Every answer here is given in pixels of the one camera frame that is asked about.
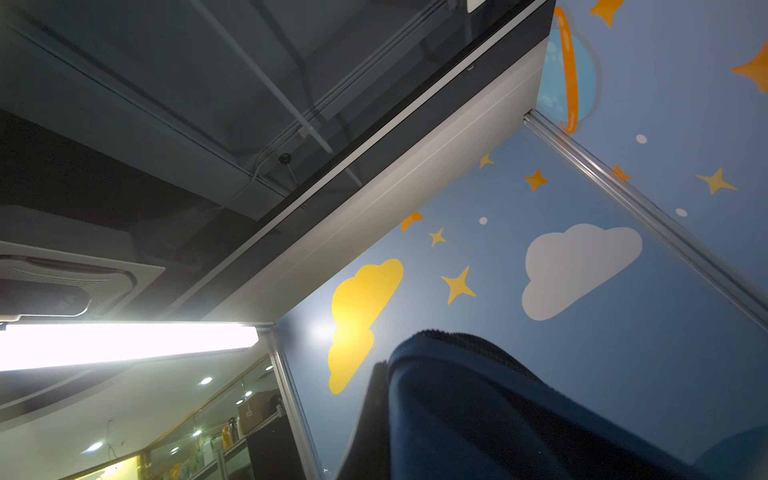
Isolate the blue jacket with black lining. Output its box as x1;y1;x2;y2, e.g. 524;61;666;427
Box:
338;330;700;479

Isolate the bright ceiling light tube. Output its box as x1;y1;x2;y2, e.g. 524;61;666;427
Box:
1;322;259;372

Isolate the right aluminium corner post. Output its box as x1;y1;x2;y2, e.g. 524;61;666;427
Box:
524;110;767;331

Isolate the left aluminium corner post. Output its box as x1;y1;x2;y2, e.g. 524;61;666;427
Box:
257;324;325;480

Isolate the aluminium corner post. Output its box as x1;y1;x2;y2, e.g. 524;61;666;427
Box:
257;324;325;480
524;110;767;331

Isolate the ceiling air conditioner unit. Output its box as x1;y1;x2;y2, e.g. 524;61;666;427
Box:
1;205;165;322

